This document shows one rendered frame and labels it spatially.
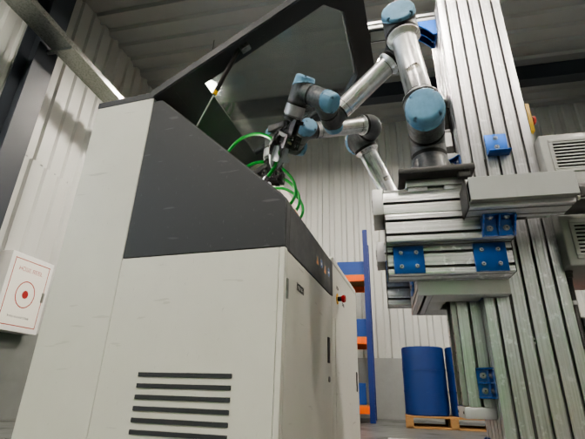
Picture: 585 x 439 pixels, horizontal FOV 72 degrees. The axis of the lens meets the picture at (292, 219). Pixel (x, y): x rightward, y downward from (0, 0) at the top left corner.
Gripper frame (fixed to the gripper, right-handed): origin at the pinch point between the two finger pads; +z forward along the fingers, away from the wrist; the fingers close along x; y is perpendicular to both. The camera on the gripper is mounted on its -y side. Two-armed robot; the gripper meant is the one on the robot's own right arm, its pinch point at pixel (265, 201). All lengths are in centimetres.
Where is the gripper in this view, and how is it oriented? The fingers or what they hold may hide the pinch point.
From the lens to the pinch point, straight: 171.4
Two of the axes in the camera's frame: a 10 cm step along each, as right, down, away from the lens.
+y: 9.6, -0.9, -2.8
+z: -0.3, 9.2, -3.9
